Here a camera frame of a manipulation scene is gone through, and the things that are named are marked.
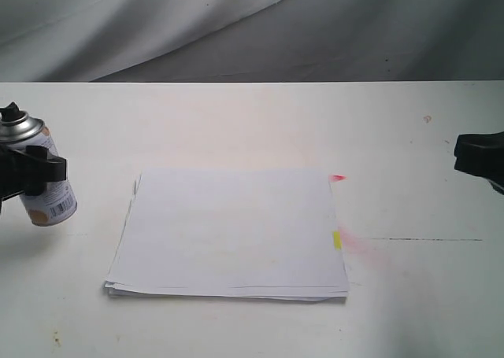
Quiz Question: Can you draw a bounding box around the white paper stack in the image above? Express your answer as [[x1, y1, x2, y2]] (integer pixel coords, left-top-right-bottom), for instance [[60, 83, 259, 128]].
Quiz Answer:
[[105, 168, 350, 301]]

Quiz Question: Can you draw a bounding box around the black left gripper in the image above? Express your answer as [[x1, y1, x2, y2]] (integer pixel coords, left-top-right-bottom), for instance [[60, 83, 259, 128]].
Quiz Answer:
[[0, 146, 67, 204]]

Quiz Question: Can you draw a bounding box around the white backdrop cloth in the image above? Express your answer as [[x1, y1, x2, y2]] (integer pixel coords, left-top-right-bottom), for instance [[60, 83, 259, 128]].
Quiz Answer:
[[0, 0, 328, 83]]

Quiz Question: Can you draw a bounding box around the white spray paint can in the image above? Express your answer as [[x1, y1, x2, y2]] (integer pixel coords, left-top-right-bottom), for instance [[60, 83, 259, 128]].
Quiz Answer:
[[1, 102, 77, 227]]

